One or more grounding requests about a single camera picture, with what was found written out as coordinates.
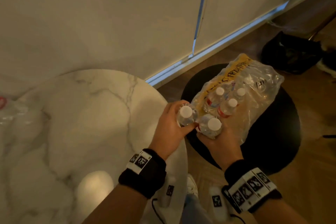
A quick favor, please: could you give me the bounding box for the person's left hand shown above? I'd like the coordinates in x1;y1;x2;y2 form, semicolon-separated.
149;100;198;160

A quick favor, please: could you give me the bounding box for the person's right hand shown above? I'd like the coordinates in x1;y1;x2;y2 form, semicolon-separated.
196;126;244;172

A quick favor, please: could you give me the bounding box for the clear water bottle white cap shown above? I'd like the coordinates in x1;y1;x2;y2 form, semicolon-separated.
198;114;223;139
231;87;247;101
176;104;199;128
203;86;226;114
217;98;238;119

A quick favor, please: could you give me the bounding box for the person's right forearm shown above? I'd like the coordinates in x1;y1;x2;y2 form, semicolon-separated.
251;197;311;224

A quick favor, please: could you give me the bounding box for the person's left forearm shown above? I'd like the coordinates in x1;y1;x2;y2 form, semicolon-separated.
81;183;148;224

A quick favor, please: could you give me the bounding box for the person's white shoe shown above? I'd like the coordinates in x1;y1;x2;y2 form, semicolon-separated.
186;174;199;200

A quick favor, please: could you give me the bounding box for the black left wristband with markers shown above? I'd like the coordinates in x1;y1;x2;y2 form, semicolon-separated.
118;148;167;200

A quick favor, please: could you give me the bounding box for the black wristband with markers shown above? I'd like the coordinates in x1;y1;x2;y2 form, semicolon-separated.
221;159;283;214
118;148;167;200

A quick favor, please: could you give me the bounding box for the black right wristband with markers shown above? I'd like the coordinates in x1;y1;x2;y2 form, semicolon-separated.
221;159;283;214

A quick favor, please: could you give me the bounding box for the clear plastic bottle pack wrap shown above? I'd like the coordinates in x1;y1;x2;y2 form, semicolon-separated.
191;53;285;145

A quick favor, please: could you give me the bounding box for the black round stool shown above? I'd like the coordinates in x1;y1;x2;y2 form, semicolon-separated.
181;63;301;176

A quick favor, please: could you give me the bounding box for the person's blue jeans leg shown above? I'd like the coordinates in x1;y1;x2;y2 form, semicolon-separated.
181;194;214;224

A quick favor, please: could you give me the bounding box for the black bag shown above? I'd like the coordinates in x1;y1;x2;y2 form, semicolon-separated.
261;31;323;75

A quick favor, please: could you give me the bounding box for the black and white object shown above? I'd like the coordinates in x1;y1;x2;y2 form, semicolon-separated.
316;45;336;78

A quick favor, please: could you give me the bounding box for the metal furniture leg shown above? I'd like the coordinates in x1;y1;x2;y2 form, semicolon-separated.
308;14;336;41

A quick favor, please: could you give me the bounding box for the clear plastic bag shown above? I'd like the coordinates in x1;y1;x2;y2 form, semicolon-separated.
0;96;50;153

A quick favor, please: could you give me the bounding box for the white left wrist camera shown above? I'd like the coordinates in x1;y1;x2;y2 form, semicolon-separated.
160;177;179;209

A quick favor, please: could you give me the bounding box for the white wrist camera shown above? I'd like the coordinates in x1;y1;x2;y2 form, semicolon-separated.
160;177;179;209
209;186;230;224

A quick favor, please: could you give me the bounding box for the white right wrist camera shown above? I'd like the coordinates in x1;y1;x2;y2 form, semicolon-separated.
209;186;230;224

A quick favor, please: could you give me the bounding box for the black left camera cable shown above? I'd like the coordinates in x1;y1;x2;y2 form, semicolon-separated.
151;198;166;224

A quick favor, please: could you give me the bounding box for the black camera cable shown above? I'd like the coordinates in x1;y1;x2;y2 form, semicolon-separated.
151;198;166;224
230;213;246;224

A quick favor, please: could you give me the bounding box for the black right camera cable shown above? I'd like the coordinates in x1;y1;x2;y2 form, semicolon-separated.
230;213;246;224

